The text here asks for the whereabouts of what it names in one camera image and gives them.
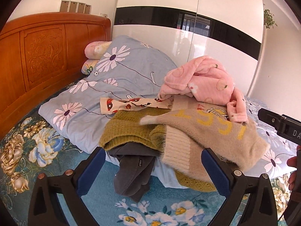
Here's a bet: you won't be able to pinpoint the beige fuzzy sweater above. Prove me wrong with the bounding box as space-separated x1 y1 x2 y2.
140 96 271 186

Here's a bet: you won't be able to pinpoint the olive green knit sweater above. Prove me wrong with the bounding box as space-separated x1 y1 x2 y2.
99 107 218 192

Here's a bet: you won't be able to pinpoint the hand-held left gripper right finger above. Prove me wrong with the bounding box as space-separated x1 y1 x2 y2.
201 147 279 226

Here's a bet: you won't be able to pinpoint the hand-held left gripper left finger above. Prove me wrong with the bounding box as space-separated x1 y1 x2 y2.
28 147 106 226

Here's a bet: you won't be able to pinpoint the white and black wardrobe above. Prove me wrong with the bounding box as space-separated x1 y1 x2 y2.
111 0 264 97

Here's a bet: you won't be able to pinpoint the light blue daisy quilt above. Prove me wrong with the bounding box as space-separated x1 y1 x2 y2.
38 35 297 186

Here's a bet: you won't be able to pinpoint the carved wooden headboard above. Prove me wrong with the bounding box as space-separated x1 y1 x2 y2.
0 12 112 137

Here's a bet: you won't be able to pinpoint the teal floral blanket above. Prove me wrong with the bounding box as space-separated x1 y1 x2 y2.
0 76 294 226

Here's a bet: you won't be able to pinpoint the yellow floral pillow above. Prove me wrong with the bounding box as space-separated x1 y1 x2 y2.
81 59 99 76

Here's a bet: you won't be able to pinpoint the cream printed garment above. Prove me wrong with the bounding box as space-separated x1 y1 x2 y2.
100 95 175 115

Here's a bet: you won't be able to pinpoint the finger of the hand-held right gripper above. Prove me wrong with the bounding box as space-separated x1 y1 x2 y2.
257 108 284 134

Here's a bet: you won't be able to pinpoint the pink fleece garment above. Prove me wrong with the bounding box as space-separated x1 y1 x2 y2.
157 56 249 124

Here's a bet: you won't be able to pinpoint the green hanging plant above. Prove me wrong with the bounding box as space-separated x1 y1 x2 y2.
263 9 277 30

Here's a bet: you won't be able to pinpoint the wall switch panel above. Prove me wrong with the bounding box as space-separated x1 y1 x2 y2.
59 0 92 15

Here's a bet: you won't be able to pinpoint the person's right hand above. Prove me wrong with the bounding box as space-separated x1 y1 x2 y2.
287 156 298 191

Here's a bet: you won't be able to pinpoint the pink floral pillow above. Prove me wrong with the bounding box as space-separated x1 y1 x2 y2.
85 41 112 60

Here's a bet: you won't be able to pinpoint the dark grey pants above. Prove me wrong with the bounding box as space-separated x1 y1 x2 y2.
109 143 157 202

